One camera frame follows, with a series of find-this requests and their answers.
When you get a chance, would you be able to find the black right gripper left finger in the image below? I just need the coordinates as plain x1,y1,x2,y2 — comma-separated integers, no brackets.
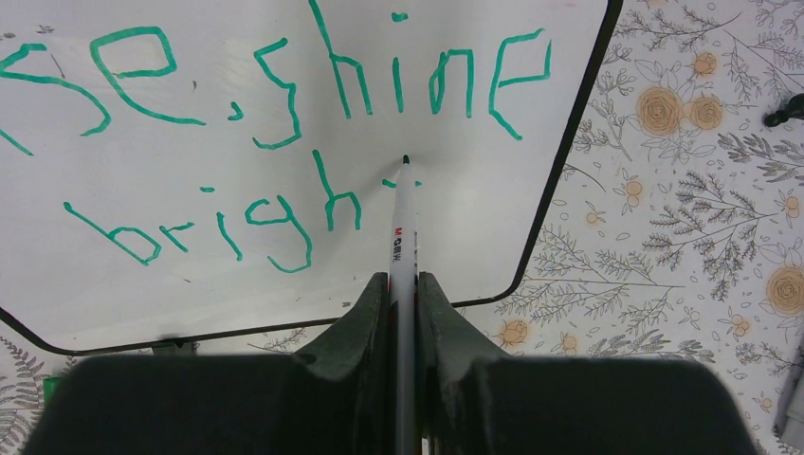
24,272,390,454

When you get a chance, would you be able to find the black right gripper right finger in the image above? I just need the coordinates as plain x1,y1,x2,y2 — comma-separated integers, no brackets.
417,272,756,454

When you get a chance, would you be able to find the green marker pen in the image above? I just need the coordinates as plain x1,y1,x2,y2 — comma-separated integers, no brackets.
389,155,420,454

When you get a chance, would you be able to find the white whiteboard black frame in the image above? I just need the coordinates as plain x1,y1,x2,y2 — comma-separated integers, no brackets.
1,1,623,354

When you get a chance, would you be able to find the green marker cap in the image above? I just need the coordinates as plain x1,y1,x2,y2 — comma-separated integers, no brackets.
43,376,61,405

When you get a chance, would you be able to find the small black knob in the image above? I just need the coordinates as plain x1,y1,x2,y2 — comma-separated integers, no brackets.
762,93,804,128

